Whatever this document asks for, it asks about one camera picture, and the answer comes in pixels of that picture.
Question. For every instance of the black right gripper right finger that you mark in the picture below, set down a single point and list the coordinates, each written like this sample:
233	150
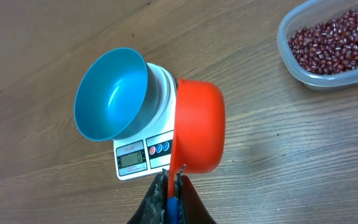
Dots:
191	209

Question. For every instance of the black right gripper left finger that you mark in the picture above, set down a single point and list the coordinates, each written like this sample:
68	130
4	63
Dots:
152	209

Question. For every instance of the red scoop blue handle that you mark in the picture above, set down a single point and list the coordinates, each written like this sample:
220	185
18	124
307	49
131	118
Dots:
198	135

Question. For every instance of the white digital kitchen scale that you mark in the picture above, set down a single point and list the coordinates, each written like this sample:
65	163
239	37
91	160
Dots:
149	151

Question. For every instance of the teal plastic bowl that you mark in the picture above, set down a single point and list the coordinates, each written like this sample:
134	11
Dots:
117	97

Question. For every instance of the clear plastic food container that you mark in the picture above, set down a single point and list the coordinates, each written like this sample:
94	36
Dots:
309	14

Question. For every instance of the red adzuki beans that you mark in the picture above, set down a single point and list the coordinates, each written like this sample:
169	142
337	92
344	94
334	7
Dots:
328	47

